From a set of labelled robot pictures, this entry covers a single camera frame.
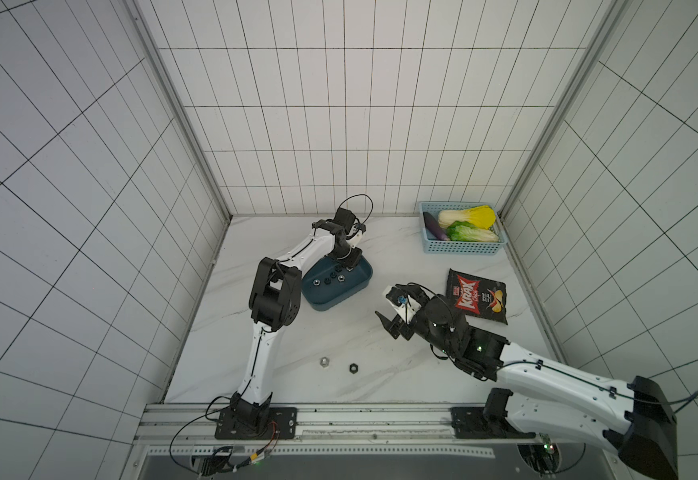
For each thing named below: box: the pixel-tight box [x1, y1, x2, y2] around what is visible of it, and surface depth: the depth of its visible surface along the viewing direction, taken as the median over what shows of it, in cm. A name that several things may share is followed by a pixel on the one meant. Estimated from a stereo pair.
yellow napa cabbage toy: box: [438, 205, 496, 230], surface depth 112 cm
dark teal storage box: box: [301, 255, 373, 311], surface depth 101 cm
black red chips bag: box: [446, 268, 508, 325], surface depth 97 cm
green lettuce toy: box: [446, 220, 500, 242], surface depth 106 cm
